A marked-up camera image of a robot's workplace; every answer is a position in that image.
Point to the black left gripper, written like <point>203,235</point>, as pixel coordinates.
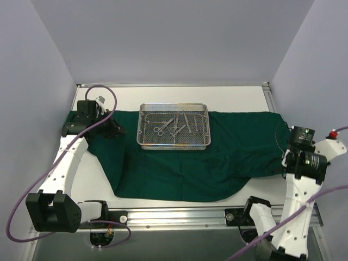
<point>109,125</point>

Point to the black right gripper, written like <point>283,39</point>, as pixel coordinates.
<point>284,163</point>

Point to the steel mesh instrument tray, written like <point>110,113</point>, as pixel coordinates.
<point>153,115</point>

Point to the green surgical drape cloth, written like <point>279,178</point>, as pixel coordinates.
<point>244,146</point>

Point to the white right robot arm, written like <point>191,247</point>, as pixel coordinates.
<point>305,167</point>

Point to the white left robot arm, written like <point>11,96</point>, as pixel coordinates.
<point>97,135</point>

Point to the steel surgical scissors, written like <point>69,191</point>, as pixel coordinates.
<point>160,130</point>

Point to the steel forceps clamp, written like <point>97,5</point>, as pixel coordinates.
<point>176,129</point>

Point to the steel tweezers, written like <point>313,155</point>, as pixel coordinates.
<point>187,122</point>

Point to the steel needle holder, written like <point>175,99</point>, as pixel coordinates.
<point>197,131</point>

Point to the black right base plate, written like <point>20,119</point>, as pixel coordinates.
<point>238,217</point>

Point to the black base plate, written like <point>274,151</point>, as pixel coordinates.
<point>118,216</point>
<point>238,217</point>

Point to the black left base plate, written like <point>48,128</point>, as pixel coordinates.
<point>118,216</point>

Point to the aluminium front rail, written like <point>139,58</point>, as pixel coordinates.
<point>174,216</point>

